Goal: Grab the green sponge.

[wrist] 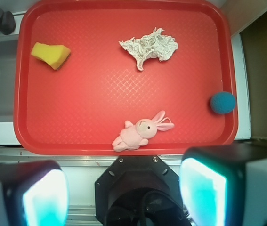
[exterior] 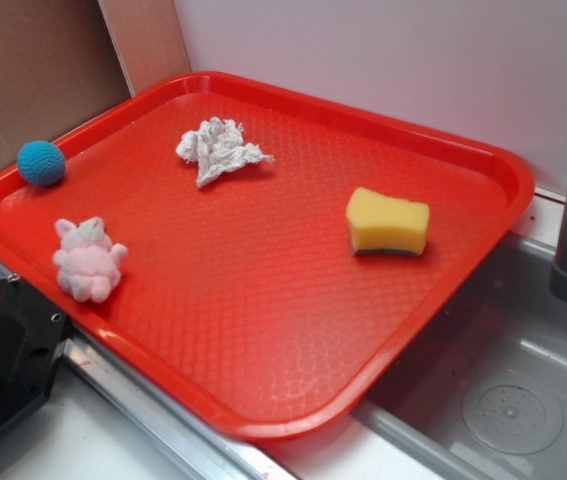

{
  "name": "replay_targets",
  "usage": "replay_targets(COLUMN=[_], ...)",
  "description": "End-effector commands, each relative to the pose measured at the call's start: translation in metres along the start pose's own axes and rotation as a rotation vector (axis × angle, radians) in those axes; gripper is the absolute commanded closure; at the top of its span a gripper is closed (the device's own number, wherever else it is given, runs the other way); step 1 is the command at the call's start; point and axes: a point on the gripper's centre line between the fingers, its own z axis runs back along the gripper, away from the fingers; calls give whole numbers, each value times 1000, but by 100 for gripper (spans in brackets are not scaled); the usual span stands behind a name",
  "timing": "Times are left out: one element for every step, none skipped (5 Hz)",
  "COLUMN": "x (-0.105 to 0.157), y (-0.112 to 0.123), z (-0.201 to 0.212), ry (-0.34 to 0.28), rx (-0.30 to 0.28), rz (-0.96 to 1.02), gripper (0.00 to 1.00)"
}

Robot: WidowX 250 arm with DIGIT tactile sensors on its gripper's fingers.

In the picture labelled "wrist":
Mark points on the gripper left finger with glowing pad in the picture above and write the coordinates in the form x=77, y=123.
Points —
x=33, y=194

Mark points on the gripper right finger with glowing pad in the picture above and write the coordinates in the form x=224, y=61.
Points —
x=225, y=185

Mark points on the yellow and green sponge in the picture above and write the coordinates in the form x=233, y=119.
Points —
x=53, y=55

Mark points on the blue foam ball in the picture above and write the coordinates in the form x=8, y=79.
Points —
x=223, y=103

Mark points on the red plastic tray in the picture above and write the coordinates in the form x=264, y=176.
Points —
x=81, y=108

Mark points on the pink plush bunny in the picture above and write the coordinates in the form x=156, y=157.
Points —
x=135, y=135

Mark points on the crumpled white paper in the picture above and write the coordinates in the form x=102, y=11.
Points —
x=151, y=46

